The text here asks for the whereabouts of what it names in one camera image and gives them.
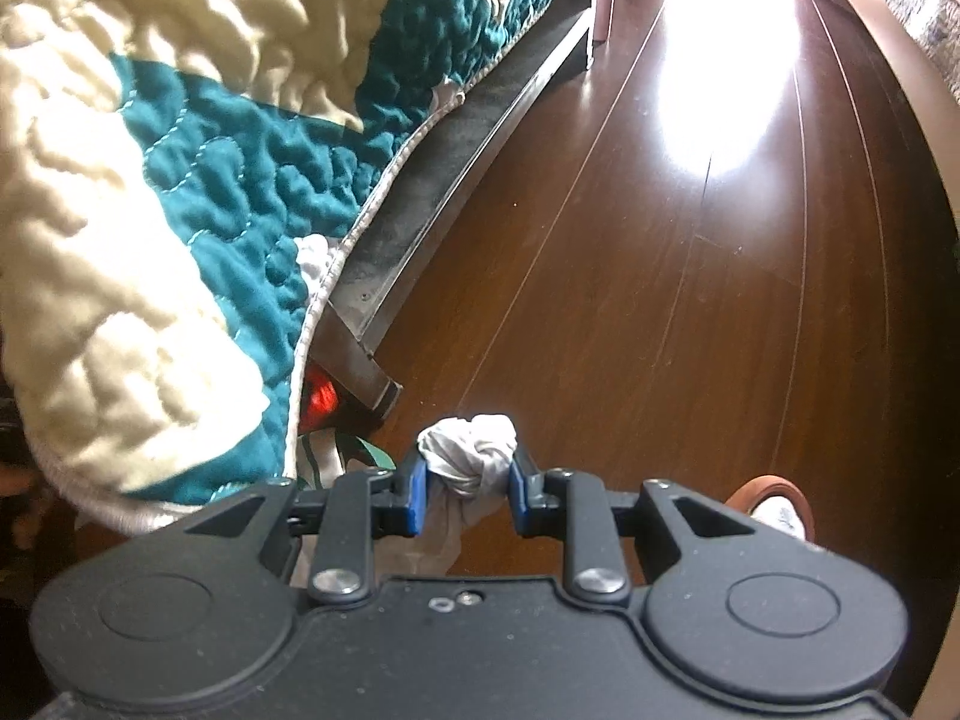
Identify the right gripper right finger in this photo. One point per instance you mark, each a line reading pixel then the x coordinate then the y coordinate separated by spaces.
pixel 576 509

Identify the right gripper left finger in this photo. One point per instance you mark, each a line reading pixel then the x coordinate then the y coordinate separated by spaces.
pixel 346 520

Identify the white tissue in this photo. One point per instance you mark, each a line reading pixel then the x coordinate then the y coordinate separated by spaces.
pixel 469 461

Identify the white printed tote bag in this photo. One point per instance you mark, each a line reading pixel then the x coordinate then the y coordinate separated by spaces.
pixel 325 455

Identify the brown tape roll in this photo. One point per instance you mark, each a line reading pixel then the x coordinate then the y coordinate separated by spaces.
pixel 778 503

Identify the teal cream patchwork quilt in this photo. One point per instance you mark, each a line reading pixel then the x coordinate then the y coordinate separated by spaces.
pixel 182 182

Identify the bed with orange cover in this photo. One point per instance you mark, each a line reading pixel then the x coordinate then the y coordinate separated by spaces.
pixel 919 40

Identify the folding cot metal frame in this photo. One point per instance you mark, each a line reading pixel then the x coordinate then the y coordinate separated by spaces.
pixel 426 197

